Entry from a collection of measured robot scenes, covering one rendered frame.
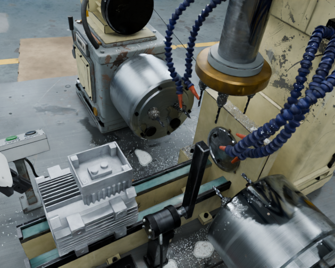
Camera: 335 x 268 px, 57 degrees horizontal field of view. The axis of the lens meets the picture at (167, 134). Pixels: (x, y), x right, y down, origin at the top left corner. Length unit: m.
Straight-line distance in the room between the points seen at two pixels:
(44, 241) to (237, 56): 0.70
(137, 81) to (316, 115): 0.52
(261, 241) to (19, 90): 1.26
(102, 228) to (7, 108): 0.88
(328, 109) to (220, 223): 0.38
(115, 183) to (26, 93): 0.94
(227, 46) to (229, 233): 0.41
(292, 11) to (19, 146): 0.78
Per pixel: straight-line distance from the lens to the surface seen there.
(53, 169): 0.83
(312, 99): 0.57
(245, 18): 0.68
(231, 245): 0.72
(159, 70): 1.01
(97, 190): 0.72
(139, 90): 0.97
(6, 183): 0.71
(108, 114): 1.24
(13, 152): 0.92
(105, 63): 1.11
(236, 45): 0.70
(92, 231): 0.76
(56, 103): 1.48
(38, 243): 0.96
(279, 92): 0.94
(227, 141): 0.95
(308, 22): 0.85
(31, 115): 1.44
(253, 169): 0.92
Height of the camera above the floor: 1.69
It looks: 43 degrees down
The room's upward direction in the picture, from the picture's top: 8 degrees clockwise
